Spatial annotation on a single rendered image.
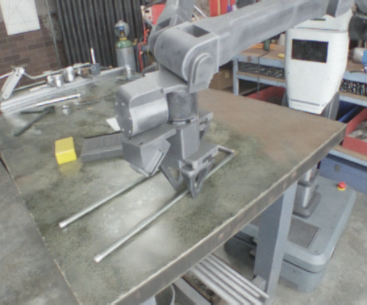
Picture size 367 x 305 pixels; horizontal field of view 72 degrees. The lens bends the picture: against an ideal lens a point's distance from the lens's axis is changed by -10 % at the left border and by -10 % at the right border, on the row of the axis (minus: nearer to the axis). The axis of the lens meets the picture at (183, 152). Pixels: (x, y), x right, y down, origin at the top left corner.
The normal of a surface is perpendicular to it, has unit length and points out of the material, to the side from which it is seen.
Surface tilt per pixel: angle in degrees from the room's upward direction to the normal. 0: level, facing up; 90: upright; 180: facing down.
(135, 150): 90
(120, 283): 0
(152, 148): 90
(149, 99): 107
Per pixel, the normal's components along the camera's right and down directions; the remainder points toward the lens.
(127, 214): -0.07, -0.87
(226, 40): 0.61, 0.54
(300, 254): -0.52, -0.33
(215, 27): -0.07, -0.64
